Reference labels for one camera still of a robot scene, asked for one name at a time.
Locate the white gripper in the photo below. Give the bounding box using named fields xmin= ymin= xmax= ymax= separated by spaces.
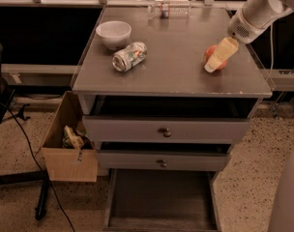
xmin=203 ymin=9 xmax=269 ymax=73

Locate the red apple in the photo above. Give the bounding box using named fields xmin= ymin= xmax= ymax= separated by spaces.
xmin=203 ymin=44 xmax=227 ymax=73

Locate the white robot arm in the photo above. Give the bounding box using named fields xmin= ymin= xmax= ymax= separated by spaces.
xmin=203 ymin=0 xmax=294 ymax=232

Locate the grey drawer cabinet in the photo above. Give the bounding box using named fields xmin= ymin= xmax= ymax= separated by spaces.
xmin=71 ymin=6 xmax=273 ymax=172

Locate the top grey drawer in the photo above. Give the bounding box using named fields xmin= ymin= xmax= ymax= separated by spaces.
xmin=83 ymin=96 xmax=256 ymax=144

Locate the grey drawer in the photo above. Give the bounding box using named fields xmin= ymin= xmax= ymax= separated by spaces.
xmin=103 ymin=169 xmax=221 ymax=232
xmin=83 ymin=96 xmax=256 ymax=144
xmin=97 ymin=142 xmax=231 ymax=171

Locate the middle grey drawer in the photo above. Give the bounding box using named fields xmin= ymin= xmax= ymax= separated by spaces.
xmin=97 ymin=142 xmax=231 ymax=171

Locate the bottom grey drawer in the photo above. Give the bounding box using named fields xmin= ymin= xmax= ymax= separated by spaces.
xmin=103 ymin=169 xmax=221 ymax=232

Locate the small clear fixture with tag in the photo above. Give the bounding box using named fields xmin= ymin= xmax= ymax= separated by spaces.
xmin=147 ymin=1 xmax=191 ymax=19

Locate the crushed soda can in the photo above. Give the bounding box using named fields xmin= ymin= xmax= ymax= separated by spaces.
xmin=112 ymin=42 xmax=147 ymax=73

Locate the white ceramic bowl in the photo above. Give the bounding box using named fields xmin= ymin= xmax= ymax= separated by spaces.
xmin=96 ymin=20 xmax=132 ymax=50

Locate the cardboard box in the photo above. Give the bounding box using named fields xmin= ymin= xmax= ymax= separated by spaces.
xmin=41 ymin=92 xmax=98 ymax=182

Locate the black stand with base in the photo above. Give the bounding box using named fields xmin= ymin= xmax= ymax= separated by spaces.
xmin=0 ymin=43 xmax=49 ymax=220

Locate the black floor cable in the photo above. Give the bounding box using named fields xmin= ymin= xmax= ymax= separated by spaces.
xmin=0 ymin=98 xmax=76 ymax=232

